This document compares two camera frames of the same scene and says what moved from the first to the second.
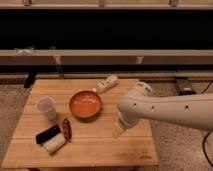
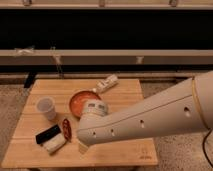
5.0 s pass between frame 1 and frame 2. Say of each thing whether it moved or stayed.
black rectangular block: stayed
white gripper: moved
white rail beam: stayed
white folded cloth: stayed
